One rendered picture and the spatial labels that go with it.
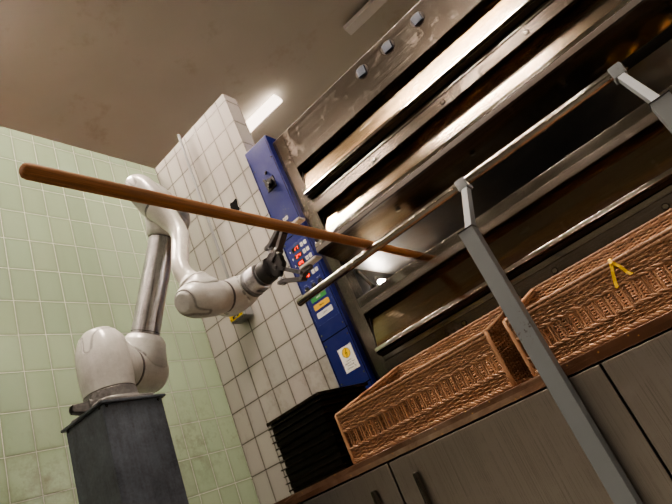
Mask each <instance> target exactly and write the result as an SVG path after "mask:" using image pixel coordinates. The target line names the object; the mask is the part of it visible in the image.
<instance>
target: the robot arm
mask: <svg viewBox="0 0 672 504"><path fill-rule="evenodd" d="M125 185H130V186H134V187H138V188H143V189H147V190H151V191H156V192H160V193H164V194H169V195H173V196H175V195H174V194H172V193H171V192H169V191H168V190H167V189H165V188H164V187H162V186H161V185H159V184H158V183H156V182H154V181H153V180H152V179H150V178H149V177H147V176H145V175H142V174H133V175H131V176H129V177H128V178H127V179H126V181H125ZM131 202H132V203H133V204H134V206H135V207H136V208H137V209H138V211H139V212H140V213H141V214H142V215H143V216H144V218H145V225H146V234H147V236H148V238H149V239H148V244H147V249H146V255H145V260H144V265H143V270H142V275H141V281H140V286H139V291H138V296H137V302H136V307H135V312H134V317H133V323H132V328H131V333H129V334H127V335H126V336H125V337H124V335H123V334H122V333H120V332H119V331H118V330H116V329H115V328H111V327H109V326H102V327H97V328H93V329H91V330H89V331H87V332H85V333H84V334H83V335H82V337H81V339H79V341H78V344H77V347H76V352H75V366H76V373H77V379H78V384H79V388H80V391H81V394H82V398H83V403H79V404H76V405H72V406H71V407H69V414H70V415H76V416H78V417H79V416H81V415H82V414H83V413H85V412H86V411H87V410H89V409H90V408H91V407H92V406H94V405H95V404H96V403H98V402H99V401H101V400H110V399H119V398H128V397H137V396H146V395H154V393H156V392H157V391H159V390H160V389H162V388H163V387H164V385H165V384H166V382H167V380H168V377H169V365H168V362H167V355H166V343H165V341H164V340H163V338H162V337H161V336H160V331H161V325H162V319H163V314H164V308H165V302H166V296H167V290H168V284H169V278H170V273H171V268H172V272H173V274H174V276H175V278H176V280H177V282H178V284H179V286H180V287H179V289H178V291H177V292H176V294H175V297H174V304H175V307H176V309H177V311H178V312H179V313H180V314H182V315H183V316H186V317H189V318H208V317H214V316H218V315H221V316H223V317H231V316H235V315H237V314H239V313H241V312H243V311H244V310H246V309H247V308H248V307H250V306H251V305H252V304H253V303H254V302H255V301H256V300H257V298H258V297H259V296H260V295H262V294H263V293H264V292H265V291H266V290H268V289H269V288H270V287H271V286H272V283H273V282H274V281H276V280H277V279H278V282H277V284H278V285H286V284H287V283H293V282H303V281H307V277H306V275H308V272H309V271H310V270H311V269H313V265H314V264H315V263H316V262H318V261H319V260H320V259H322V256H318V255H315V256H313V257H312V258H311V259H309V260H308V261H307V262H306V263H304V264H303V265H302V266H300V267H299V269H300V270H298V269H293V268H289V267H286V264H287V263H286V261H285V259H284V256H283V248H284V244H285V241H286V238H287V234H288V233H285V232H280V231H275V230H274V232H273V234H272V236H271V238H270V240H269V242H268V244H267V245H266V246H265V247H264V250H265V251H267V253H268V256H267V258H265V259H263V260H262V261H261V262H259V263H258V264H254V265H252V266H251V267H250V268H249V269H247V270H246V271H244V272H243V273H242V274H241V275H239V276H234V277H231V278H229V279H225V280H221V281H219V280H218V279H217V278H214V277H212V276H210V275H208V274H206V273H205V272H203V271H199V272H196V271H194V270H193V269H192V268H191V267H190V265H189V243H190V238H189V232H188V228H189V226H190V214H189V213H187V212H182V211H177V210H172V209H167V208H162V207H157V206H152V205H147V204H142V203H137V202H133V201H131ZM272 251H273V252H272ZM276 252H279V253H276ZM284 271H286V272H291V273H296V274H300V277H292V278H284V277H282V276H283V273H284ZM78 417H77V418H78ZM77 418H75V419H74V420H76V419H77ZM74 420H72V421H71V423H72V422H73V421H74Z"/></svg>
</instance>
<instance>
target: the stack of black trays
mask: <svg viewBox="0 0 672 504"><path fill-rule="evenodd" d="M367 385H368V382H365V383H359V384H354V385H349V386H344V387H340V388H335V389H330V390H325V391H320V392H316V393H315V394H313V395H312V396H310V397H309V398H307V399H305V400H304V401H302V402H301V403H299V404H297V405H296V406H294V407H293V408H291V409H289V410H288V411H286V412H285V413H283V414H281V415H280V416H278V417H277V418H275V419H273V420H272V421H270V422H269V423H267V424H266V425H267V427H270V426H271V427H272V428H271V429H269V430H268V431H271V430H273V433H274V435H272V436H270V438H271V437H275V440H276V441H275V442H274V443H272V444H276V443H277V446H278V449H276V450H275V451H277V450H280V452H281V455H280V456H278V457H282V458H283V460H284V461H283V462H281V463H280V464H282V463H285V466H286V467H287V468H285V469H283V470H281V472H282V471H284V470H285V471H286V474H287V476H285V477H284V478H286V477H288V478H289V480H290V482H289V483H287V484H286V485H288V484H290V485H291V487H292V490H290V491H289V492H291V491H294V493H297V492H299V491H301V490H303V489H305V488H307V487H309V486H311V485H313V484H315V483H317V482H319V481H321V480H323V479H325V478H327V477H329V476H331V475H334V474H336V473H338V472H340V471H342V470H344V469H346V468H348V467H350V466H352V465H354V464H353V463H352V460H351V458H350V455H349V452H348V450H347V447H346V445H345V442H344V440H343V437H342V435H341V432H340V430H339V427H338V425H337V422H336V419H335V417H334V416H335V414H336V413H337V412H339V411H340V410H341V409H343V408H344V407H345V406H346V405H348V404H349V403H350V402H351V401H353V400H354V399H355V398H357V397H358V396H359V395H360V394H362V393H363V392H364V391H365V390H367V389H366V386H367ZM279 447H280V448H279Z"/></svg>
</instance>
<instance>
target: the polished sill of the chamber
mask: <svg viewBox="0 0 672 504"><path fill-rule="evenodd" d="M668 90H670V93H671V94H672V85H670V86H669V87H667V88H666V89H664V90H663V91H661V92H660V93H658V94H659V95H662V94H663V93H665V92H666V91H668ZM652 112H653V111H650V108H649V104H648V103H647V102H645V103H644V104H642V105H641V106H639V107H638V108H636V109H635V110H634V111H632V112H631V113H629V114H628V115H626V116H625V117H623V118H622V119H620V120H619V121H617V122H616V123H615V124H613V125H612V126H610V127H609V128H607V129H606V130H604V131H603V132H601V133H600V134H598V135H597V136H595V137H594V138H593V139H591V140H590V141H588V142H587V143H585V144H584V145H582V146H581V147H579V148H578V149H576V150H575V151H574V152H572V153H571V154H569V155H568V156H566V157H565V158H563V159H562V160H560V161H559V162H557V163H556V164H554V165H553V166H552V167H550V168H549V169H547V170H546V171H544V172H543V173H541V174H540V175H538V176H537V177H535V178H534V179H532V180H531V181H530V182H528V183H527V184H525V185H524V186H522V187H521V188H519V189H518V190H516V191H515V192H513V193H512V194H511V195H509V196H508V197H506V198H505V199H503V200H502V201H500V202H499V203H497V204H496V205H494V206H493V207H491V208H490V209H489V210H487V211H486V212H484V213H483V214H481V215H480V216H478V217H477V218H475V221H476V226H478V229H479V228H480V227H482V226H483V225H485V224H486V223H488V222H489V221H491V220H492V219H494V218H495V217H497V216H498V215H500V214H501V213H503V212H504V211H506V210H507V209H509V208H510V207H512V206H513V205H515V204H516V203H518V202H519V201H521V200H522V199H524V198H525V197H527V196H528V195H530V194H531V193H533V192H534V191H536V190H537V189H539V188H540V187H542V186H543V185H545V184H546V183H548V182H549V181H551V180H552V179H554V178H555V177H557V176H558V175H560V174H561V173H563V172H564V171H566V170H567V169H569V168H570V167H572V166H573V165H574V164H576V163H577V162H579V161H580V160H582V159H583V158H585V157H586V156H588V155H589V154H591V153H592V152H594V151H595V150H597V149H598V148H600V147H601V146H603V145H604V144H606V143H607V142H609V141H610V140H612V139H613V138H615V137H616V136H618V135H619V134H621V133H622V132H624V131H625V130H627V129H628V128H630V127H631V126H633V125H634V124H636V123H637V122H639V121H640V120H642V119H643V118H645V117H646V116H648V115H649V114H651V113H652ZM463 229H465V226H464V227H462V228H461V229H459V230H458V231H456V232H455V233H453V234H452V235H450V236H449V237H448V238H446V239H445V240H443V241H442V242H440V243H439V244H437V245H436V246H434V247H433V248H431V249H430V250H429V251H427V252H426V253H424V254H423V255H421V256H420V257H418V258H417V259H415V260H414V261H412V262H411V263H409V264H408V265H407V266H405V267H404V268H402V269H401V270H399V271H398V272H396V273H395V274H393V275H392V276H390V277H389V278H387V279H386V280H385V281H383V282H382V283H380V284H379V285H377V286H376V287H374V288H373V289H371V290H370V291H368V292H367V293H366V294H364V295H363V296H361V297H360V298H358V299H357V300H358V303H359V305H360V307H362V306H364V305H365V304H367V303H368V302H370V301H371V300H373V299H374V298H376V297H377V296H379V295H380V294H382V293H383V292H385V291H386V290H388V289H389V288H391V287H392V286H394V285H395V284H397V283H398V282H400V281H401V280H403V279H404V278H406V277H407V276H409V275H410V274H412V273H413V272H415V271H416V270H418V269H419V268H421V267H422V266H424V265H425V264H427V263H428V262H430V261H431V260H433V259H434V258H436V257H437V256H439V255H440V254H442V253H443V252H445V251H446V250H448V249H449V248H451V247H452V246H454V245H455V244H457V243H458V242H460V241H461V240H462V239H461V238H460V236H459V235H458V234H457V233H459V232H460V231H462V230H463Z"/></svg>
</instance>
